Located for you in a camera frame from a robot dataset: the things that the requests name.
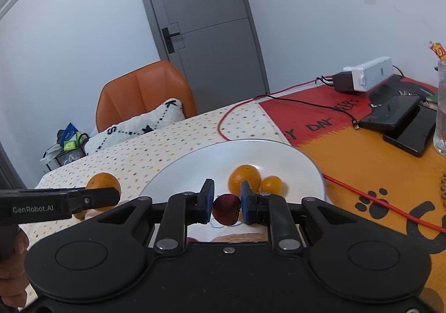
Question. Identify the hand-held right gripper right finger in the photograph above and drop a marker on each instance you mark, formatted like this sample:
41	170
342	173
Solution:
245	205

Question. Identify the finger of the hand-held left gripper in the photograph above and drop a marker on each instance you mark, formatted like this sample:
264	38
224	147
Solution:
97	198

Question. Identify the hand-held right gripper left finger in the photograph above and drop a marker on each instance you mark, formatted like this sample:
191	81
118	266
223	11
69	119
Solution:
209	207

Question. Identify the large orange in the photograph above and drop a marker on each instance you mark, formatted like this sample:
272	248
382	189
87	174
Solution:
244	173
102	180

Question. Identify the raw meat slice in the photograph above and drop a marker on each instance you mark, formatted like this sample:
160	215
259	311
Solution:
240	238

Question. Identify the white plate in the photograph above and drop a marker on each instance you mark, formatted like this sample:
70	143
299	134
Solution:
195	166

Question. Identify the person's left hand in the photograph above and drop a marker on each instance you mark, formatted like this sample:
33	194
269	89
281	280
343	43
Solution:
12	281

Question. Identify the black metal rack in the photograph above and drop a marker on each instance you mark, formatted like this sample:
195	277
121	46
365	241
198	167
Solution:
52	156

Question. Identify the green box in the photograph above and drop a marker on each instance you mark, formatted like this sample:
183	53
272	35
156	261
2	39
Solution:
69	146

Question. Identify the blue box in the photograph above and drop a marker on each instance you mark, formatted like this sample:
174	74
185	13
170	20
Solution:
70	132

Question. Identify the white pillow with black pattern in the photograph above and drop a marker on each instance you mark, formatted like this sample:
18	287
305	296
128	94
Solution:
132	125

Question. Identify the orange chair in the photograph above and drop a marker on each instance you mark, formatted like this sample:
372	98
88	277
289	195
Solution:
139	90

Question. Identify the orange cartoon table mat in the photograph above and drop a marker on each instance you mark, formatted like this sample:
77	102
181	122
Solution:
366	160

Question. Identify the black charger adapter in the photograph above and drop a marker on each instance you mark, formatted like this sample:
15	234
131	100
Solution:
343	82

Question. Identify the grey door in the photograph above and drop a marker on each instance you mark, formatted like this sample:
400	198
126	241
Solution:
209	38

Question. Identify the black phone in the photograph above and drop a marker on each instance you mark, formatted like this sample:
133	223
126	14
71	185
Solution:
413	135
390	113

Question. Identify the white power strip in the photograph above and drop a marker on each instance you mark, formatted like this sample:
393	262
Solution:
372	72

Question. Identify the clear drinking glass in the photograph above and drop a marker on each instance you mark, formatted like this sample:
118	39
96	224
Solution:
440	118

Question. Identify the red paper decoration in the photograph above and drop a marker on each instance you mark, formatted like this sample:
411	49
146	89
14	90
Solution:
439	51

